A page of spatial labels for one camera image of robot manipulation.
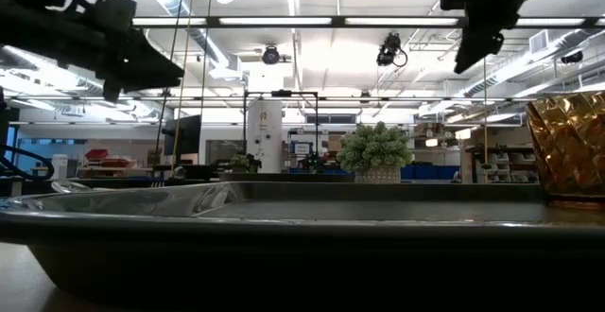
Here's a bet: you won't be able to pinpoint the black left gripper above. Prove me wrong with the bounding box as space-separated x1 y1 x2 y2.
92 27 186 105

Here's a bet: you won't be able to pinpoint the amber faceted glass cup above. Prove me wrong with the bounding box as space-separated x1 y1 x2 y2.
525 90 605 209

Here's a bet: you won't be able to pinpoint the shiny silver spoon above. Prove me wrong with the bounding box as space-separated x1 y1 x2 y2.
49 179 92 195

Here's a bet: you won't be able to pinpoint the large metal baking tray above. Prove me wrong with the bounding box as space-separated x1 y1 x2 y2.
0 181 605 312

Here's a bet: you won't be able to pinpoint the white ceiling air vent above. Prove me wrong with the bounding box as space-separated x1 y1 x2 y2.
528 28 550 56

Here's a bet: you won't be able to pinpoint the black computer monitor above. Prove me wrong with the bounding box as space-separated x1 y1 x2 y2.
163 114 203 157

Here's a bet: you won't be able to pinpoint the black ceiling fixture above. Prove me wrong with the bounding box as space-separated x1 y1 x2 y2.
560 49 585 65

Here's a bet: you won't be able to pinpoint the red storage bins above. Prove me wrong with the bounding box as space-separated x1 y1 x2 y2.
84 148 137 169

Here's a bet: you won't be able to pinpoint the white cylindrical tank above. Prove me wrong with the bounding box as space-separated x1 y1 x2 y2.
246 99 284 174

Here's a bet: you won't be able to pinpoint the small green potted plant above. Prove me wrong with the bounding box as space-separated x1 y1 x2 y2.
229 153 262 176

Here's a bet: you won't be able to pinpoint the blue storage bins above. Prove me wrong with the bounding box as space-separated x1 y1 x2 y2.
400 164 460 181

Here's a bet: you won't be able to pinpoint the white plastic container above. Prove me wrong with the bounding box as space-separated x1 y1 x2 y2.
50 153 69 181

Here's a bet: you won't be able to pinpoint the green plant in patterned pot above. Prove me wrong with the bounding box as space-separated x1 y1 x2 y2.
336 121 414 184

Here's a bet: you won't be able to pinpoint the blue framed sign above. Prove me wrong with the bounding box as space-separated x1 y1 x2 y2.
290 140 314 158

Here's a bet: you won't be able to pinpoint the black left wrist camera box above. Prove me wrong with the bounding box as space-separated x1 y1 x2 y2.
92 0 139 37

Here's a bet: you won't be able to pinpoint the black ceiling camera with cable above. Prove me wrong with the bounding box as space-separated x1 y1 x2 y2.
376 31 408 68

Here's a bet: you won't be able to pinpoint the round black ceiling camera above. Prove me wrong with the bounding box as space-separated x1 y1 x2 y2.
262 44 281 66

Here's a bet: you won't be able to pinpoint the black metal frame stand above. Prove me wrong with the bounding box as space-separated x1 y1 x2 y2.
242 89 320 171

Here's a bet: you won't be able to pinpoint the black overhead light rail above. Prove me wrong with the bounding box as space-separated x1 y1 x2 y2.
131 15 605 30

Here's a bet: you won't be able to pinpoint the black looped cable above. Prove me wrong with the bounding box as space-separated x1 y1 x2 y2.
0 144 56 182

